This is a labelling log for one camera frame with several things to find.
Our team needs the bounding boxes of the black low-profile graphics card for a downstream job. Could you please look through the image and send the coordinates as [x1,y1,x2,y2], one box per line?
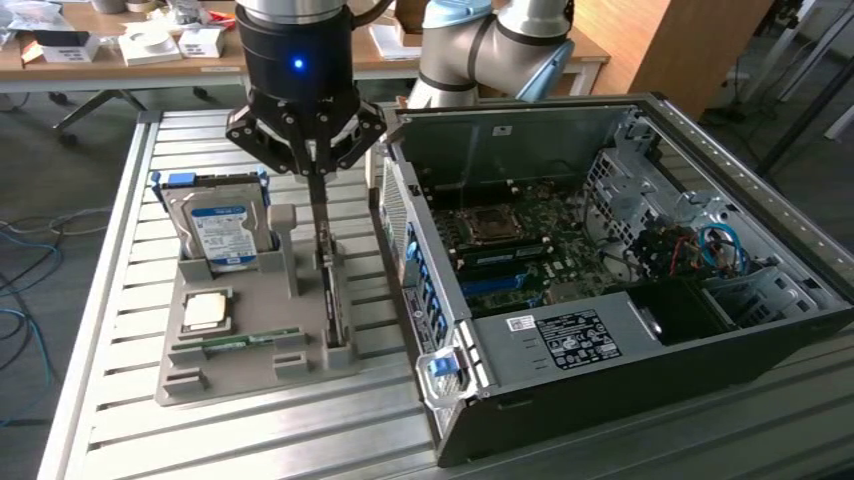
[306,141,354,351]

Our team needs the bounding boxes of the perforated metal disk cage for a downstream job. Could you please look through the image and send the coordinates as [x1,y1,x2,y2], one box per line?
[581,147,679,261]

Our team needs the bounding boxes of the clear plastic bag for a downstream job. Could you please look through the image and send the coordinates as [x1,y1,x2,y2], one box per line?
[4,0,72,30]

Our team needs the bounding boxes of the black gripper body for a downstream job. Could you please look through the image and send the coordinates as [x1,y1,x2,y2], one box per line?
[236,12,363,147]

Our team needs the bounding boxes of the grey parts rack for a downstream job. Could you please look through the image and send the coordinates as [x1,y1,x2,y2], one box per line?
[154,202,363,407]

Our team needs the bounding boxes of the white floor cable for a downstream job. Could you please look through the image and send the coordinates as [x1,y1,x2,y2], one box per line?
[0,207,112,237]

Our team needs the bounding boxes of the grey power supply unit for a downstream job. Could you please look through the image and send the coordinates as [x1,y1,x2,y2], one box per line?
[458,292,669,394]

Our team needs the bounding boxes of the black open PC case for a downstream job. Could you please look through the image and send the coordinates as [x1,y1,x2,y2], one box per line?
[365,92,854,469]

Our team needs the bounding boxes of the green motherboard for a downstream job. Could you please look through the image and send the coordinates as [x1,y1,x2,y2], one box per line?
[430,182,646,319]

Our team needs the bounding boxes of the dark desk leg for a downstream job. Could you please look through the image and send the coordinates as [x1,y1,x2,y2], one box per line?
[760,59,854,176]

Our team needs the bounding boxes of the metal disk bay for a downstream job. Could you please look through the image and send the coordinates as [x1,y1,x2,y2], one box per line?
[700,264,826,329]

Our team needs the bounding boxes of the metal CPU socket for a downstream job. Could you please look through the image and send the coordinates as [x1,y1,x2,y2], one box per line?
[458,204,521,244]

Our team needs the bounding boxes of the blue data wire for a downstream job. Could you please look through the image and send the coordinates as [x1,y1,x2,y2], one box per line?
[697,222,750,279]

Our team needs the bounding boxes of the white paper stack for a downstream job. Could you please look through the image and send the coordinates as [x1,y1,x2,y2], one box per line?
[369,23,423,62]

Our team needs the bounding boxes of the flat white box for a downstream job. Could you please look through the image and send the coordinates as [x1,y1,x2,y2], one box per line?
[118,42,184,67]

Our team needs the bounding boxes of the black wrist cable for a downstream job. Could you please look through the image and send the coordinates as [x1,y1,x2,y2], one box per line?
[350,0,397,30]

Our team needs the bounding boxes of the white tape roll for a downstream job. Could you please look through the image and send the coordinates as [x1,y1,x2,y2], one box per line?
[126,22,176,54]

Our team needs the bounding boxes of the dark RAM stick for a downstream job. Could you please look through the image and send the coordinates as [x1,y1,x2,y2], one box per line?
[459,243,546,266]

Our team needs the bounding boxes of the red orange power wires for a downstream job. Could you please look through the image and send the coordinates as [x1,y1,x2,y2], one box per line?
[666,227,709,279]

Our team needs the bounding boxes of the hard disk blue label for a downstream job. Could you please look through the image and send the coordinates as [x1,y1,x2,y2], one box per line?
[163,180,267,274]

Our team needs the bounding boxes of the silver CPU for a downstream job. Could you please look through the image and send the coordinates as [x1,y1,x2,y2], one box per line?
[182,293,230,330]

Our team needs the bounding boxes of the blue floor cable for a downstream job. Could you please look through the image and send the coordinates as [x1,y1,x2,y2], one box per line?
[0,227,66,429]

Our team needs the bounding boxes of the silver chipset heatsink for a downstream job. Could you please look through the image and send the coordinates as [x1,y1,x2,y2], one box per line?
[547,283,590,305]

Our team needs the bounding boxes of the blue expansion slot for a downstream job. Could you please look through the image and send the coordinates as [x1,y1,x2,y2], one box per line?
[463,274,530,297]

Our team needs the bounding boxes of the white box black lid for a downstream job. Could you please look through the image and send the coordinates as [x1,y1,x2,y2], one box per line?
[32,29,102,65]

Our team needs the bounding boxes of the wooden cabinet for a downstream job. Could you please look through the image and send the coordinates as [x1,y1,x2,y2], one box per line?
[570,0,780,121]

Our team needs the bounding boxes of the small white labelled box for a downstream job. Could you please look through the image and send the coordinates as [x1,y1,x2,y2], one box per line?
[178,27,227,59]

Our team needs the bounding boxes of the wooden desk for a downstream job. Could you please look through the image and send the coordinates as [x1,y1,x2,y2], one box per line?
[0,0,252,146]
[351,0,613,109]

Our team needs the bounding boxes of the green RAM stick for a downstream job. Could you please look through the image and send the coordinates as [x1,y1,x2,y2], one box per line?
[171,327,302,352]

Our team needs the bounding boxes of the blue case latch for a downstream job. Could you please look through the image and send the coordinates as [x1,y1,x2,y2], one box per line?
[426,352,463,377]

